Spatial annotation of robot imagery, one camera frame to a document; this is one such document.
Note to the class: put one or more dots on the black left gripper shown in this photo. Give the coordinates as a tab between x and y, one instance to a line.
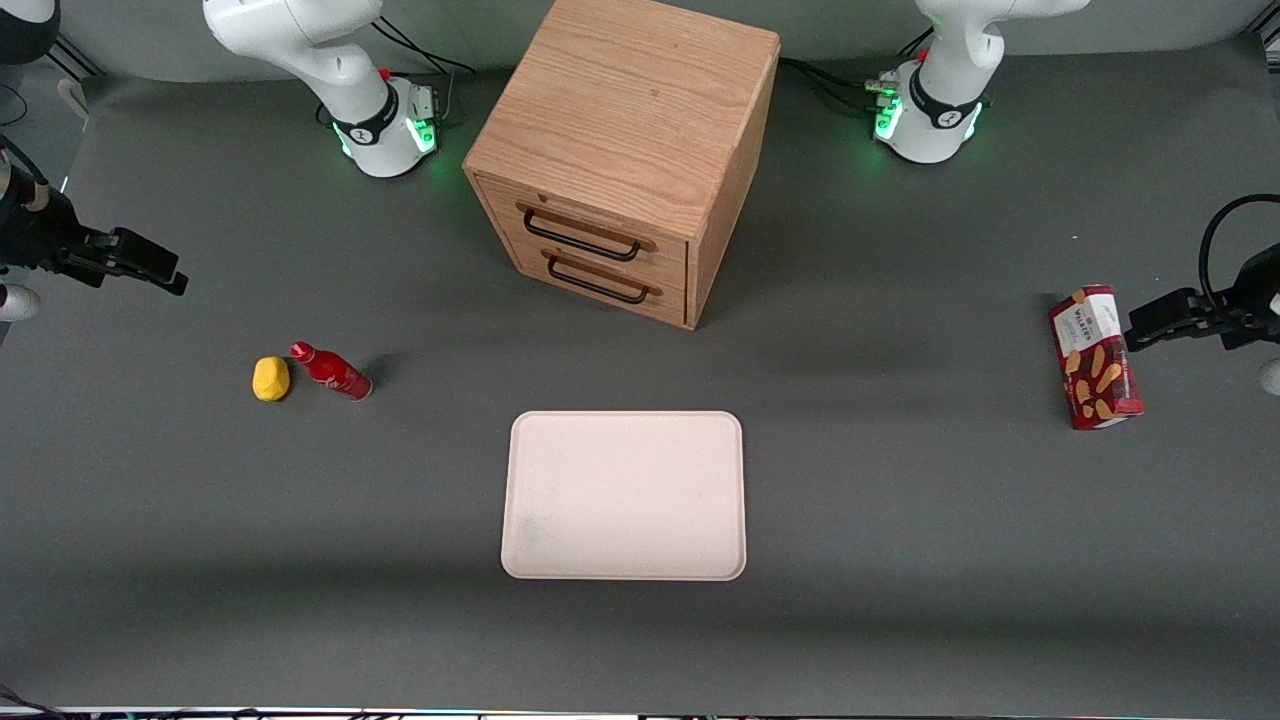
1251	298

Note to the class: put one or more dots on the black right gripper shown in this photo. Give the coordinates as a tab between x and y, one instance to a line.
32	237

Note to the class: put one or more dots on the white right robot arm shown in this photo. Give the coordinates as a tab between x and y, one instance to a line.
300	40

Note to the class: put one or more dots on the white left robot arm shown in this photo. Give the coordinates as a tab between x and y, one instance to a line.
950	60

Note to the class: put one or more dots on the red coke bottle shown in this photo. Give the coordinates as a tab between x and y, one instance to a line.
335	372

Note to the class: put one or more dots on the beige rectangular tray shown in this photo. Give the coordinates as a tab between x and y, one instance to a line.
625	495

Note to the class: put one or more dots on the red tartan shortbread box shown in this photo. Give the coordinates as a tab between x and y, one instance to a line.
1095	365

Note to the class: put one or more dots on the yellow lemon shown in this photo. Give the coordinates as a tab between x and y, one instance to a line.
271	380

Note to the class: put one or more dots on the wooden drawer front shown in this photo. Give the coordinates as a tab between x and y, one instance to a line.
600	215
630	300

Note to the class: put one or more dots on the wooden drawer cabinet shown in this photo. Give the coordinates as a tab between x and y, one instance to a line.
625	110

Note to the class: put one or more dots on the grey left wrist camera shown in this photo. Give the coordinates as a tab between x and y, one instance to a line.
1271	377

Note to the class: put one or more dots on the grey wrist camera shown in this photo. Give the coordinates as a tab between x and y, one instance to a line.
15	302
1271	377

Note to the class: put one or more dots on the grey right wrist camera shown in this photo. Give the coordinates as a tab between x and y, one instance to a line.
15	302

